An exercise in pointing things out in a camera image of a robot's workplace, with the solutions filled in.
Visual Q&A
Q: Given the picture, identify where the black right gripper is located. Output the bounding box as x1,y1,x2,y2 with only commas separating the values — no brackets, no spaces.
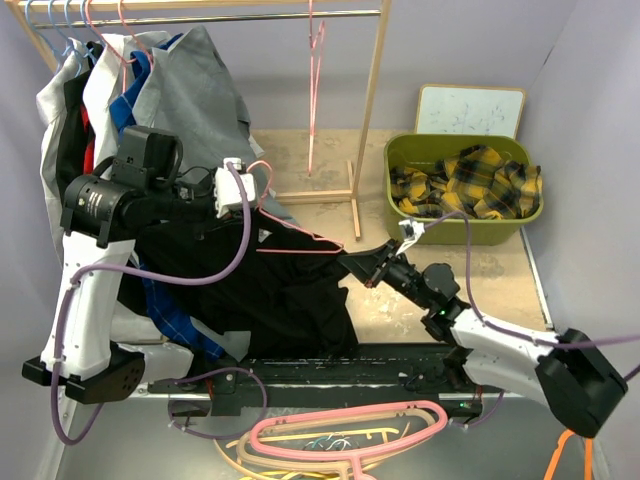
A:
338,239,432,310

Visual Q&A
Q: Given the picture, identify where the pink wire hanger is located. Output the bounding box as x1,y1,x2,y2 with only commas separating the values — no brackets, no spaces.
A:
246,160,344,254

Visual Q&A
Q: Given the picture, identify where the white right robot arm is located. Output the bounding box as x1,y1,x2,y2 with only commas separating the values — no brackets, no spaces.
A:
338,240,628,438

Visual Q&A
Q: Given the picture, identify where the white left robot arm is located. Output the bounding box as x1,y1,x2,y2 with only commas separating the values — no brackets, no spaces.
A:
22,126,255,405

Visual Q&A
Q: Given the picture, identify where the blue checked shirt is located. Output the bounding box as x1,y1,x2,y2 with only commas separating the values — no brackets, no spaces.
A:
109,50,224,362

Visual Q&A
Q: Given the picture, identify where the red black plaid shirt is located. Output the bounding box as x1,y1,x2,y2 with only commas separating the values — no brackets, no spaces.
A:
80,104,95,174

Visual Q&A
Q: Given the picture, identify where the yellow plaid shirt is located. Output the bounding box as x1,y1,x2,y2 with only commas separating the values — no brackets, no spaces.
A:
390,145,543,220

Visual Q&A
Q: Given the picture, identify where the white shirt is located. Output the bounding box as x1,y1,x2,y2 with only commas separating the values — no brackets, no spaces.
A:
83,31,170,166

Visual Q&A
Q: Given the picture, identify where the light grey shirt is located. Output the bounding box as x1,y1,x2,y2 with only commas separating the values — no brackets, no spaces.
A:
36,59,88,259

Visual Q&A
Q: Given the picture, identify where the pink plastic hanger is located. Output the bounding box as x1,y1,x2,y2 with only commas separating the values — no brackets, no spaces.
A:
249,400,449,479

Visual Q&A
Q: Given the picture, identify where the pink hanger on rack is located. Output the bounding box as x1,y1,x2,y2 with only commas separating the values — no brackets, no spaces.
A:
307,0,325,176

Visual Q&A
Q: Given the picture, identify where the yellow plastic hanger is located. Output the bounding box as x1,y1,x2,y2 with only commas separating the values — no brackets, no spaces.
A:
244,468,351,480

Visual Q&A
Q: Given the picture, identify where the orange plastic hanger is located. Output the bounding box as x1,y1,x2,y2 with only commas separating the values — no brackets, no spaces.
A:
542,429,595,480

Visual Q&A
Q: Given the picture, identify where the olive green plastic bin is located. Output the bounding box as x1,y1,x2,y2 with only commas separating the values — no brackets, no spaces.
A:
384,134,544,246

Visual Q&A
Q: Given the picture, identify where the small whiteboard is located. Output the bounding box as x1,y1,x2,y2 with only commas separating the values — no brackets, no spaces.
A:
414,84,527,139

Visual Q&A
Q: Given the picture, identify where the wooden clothes rack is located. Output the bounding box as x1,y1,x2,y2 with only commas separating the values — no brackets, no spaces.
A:
5,1,392,240

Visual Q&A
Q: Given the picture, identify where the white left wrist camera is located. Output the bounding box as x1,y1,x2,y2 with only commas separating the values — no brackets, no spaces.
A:
214,157,258,218

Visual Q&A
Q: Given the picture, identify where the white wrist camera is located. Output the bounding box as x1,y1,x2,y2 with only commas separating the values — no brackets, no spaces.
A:
396,219,425,256
214,157,258,218

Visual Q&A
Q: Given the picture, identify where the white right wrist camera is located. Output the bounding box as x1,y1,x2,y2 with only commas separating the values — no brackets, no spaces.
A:
396,219,425,256

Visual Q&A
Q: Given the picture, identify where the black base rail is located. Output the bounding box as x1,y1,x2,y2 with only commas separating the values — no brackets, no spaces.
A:
148,343,499,416

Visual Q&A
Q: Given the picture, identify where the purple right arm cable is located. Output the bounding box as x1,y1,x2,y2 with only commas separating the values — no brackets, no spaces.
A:
422,210,640,381

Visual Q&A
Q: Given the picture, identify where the blue wire hanger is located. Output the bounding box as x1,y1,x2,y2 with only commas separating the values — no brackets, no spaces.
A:
21,1,99,76

